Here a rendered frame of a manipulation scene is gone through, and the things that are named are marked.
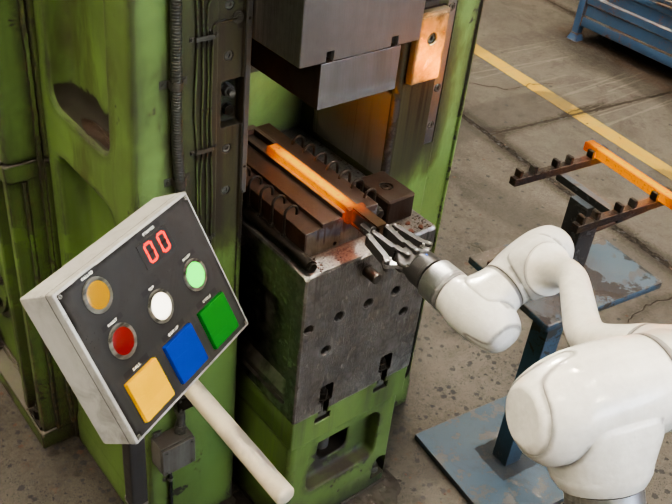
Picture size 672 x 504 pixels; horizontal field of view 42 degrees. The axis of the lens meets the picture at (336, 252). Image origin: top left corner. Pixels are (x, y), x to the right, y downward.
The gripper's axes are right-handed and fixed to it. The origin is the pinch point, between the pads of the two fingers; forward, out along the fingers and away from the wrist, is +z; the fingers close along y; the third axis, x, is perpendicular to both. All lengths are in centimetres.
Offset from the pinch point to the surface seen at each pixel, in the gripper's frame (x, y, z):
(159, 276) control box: 13, -54, -7
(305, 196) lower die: -1.3, -4.7, 15.7
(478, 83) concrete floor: -107, 246, 174
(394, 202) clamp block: -2.2, 12.7, 5.1
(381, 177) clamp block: -2.2, 16.7, 14.4
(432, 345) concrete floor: -101, 74, 31
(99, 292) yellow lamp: 17, -66, -10
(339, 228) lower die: -3.6, -3.2, 5.0
